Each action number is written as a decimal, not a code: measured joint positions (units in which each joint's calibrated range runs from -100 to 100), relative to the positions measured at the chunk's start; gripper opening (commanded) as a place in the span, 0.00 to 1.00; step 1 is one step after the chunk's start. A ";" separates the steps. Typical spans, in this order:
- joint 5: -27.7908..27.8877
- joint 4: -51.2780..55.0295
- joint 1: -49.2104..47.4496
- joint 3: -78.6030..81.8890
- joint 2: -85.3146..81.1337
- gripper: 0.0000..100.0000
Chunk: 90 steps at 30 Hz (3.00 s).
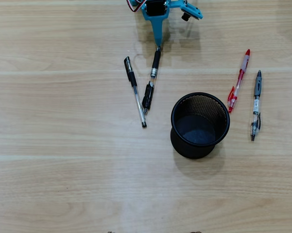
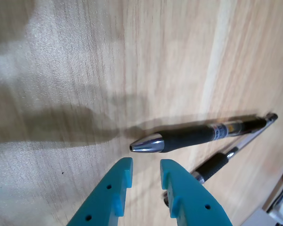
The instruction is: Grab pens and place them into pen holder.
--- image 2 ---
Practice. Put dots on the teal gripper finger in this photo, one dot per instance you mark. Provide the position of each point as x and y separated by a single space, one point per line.
103 200
193 202

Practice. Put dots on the clear barrel pen black grip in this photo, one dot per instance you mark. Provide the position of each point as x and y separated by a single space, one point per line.
212 166

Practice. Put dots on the black grip pen silver tip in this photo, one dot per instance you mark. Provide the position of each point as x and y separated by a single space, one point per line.
186 139

